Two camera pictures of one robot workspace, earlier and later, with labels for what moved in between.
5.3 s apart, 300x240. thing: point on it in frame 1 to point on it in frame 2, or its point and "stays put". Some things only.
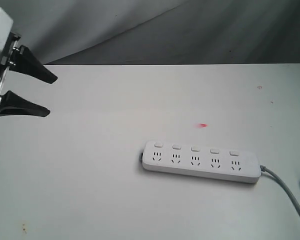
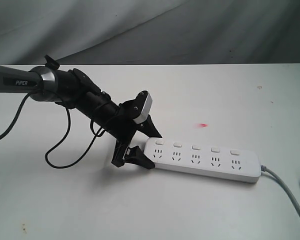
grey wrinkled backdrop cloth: x=162 y=32 stays put
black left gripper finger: x=10 y=104 to x=135 y=155
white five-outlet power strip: x=202 y=161 stays put
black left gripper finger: x=24 y=61 to x=149 y=128
